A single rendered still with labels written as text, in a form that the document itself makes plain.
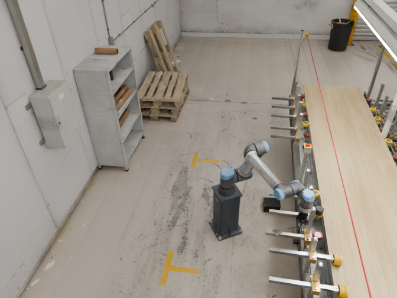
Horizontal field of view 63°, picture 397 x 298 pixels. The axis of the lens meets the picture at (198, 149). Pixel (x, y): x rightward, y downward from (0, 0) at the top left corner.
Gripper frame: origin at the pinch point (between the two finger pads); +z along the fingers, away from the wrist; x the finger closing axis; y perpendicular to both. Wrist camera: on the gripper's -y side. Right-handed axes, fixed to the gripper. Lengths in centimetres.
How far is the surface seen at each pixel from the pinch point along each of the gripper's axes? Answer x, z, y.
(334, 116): 55, 10, -199
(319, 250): 22.9, 38.5, -7.8
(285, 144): 8, 100, -256
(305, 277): 7.1, 30.6, 26.2
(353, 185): 55, 10, -68
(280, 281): -16, 5, 50
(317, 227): 23, 38, -35
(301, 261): 4.8, 30.5, 11.9
